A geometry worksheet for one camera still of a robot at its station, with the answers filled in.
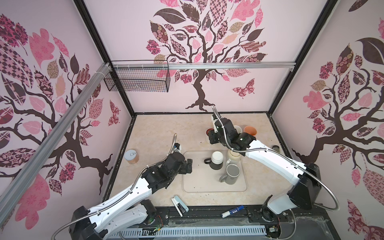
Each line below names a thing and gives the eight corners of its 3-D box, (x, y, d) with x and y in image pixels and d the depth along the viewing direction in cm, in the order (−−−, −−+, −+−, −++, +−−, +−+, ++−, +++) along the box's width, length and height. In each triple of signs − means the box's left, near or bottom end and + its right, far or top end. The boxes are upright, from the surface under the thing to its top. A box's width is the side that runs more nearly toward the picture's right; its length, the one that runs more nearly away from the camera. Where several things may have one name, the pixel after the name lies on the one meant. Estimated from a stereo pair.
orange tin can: (126, 164, 94) (122, 160, 89) (129, 153, 99) (126, 149, 94) (137, 164, 94) (134, 160, 89) (140, 153, 99) (137, 149, 94)
